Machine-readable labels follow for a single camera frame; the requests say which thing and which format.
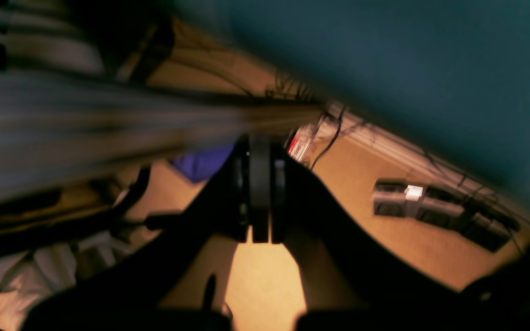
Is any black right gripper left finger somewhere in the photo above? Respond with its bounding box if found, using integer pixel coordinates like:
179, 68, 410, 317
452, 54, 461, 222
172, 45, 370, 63
22, 136, 273, 331

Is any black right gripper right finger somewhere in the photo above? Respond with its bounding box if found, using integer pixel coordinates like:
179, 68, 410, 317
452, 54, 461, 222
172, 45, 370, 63
271, 145, 530, 331

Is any white power strip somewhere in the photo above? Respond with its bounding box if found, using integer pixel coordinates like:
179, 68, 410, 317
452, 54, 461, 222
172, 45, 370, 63
286, 121, 322, 163

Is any blue table cloth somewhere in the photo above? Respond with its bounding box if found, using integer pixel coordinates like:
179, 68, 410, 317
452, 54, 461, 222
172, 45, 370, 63
173, 0, 530, 212

